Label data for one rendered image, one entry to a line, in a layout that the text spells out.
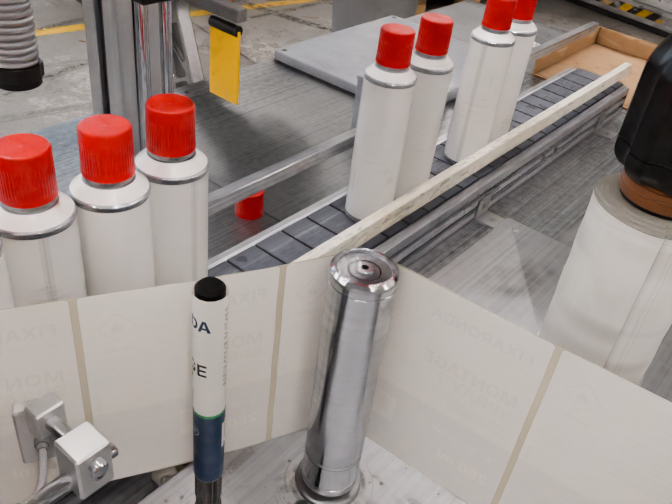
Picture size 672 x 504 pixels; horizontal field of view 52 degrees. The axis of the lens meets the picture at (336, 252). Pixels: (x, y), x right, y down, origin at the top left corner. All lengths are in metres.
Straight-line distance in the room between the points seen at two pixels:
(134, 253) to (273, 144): 0.53
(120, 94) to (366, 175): 0.25
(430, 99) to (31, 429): 0.50
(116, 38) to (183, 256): 0.19
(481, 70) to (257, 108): 0.39
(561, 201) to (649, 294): 0.49
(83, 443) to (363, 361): 0.15
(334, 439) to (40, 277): 0.21
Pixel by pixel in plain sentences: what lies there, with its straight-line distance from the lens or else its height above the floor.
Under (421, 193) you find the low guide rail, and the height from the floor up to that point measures 0.91.
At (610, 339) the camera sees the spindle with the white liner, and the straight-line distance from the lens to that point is 0.54.
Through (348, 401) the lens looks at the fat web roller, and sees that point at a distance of 0.42.
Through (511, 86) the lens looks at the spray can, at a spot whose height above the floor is 0.97.
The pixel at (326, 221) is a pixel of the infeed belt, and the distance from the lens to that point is 0.74.
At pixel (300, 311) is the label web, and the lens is 0.40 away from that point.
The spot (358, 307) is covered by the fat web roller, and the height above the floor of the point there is 1.05.
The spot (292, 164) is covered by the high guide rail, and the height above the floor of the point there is 0.96.
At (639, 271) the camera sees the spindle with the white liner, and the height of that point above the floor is 1.03.
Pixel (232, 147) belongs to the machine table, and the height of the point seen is 0.83.
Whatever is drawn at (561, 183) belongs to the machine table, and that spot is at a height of 0.83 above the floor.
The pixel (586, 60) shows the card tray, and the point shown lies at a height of 0.83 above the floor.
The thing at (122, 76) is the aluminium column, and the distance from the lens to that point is 0.62.
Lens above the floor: 1.29
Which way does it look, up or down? 36 degrees down
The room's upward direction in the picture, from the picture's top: 8 degrees clockwise
